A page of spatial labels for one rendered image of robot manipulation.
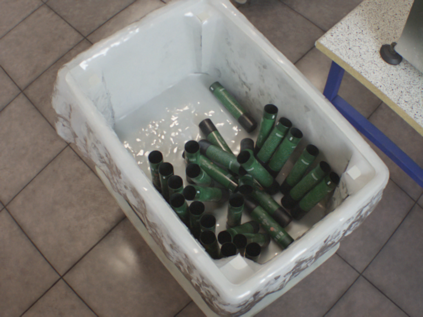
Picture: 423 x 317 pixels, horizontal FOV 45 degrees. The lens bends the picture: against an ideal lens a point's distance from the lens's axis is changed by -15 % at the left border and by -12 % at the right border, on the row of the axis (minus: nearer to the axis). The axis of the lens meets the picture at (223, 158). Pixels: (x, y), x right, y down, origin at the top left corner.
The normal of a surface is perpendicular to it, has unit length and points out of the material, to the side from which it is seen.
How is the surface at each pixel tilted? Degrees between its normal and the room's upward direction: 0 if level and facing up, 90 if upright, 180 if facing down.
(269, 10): 0
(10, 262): 0
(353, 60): 0
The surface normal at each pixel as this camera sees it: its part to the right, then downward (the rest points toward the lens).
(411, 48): -0.69, 0.64
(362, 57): 0.03, -0.44
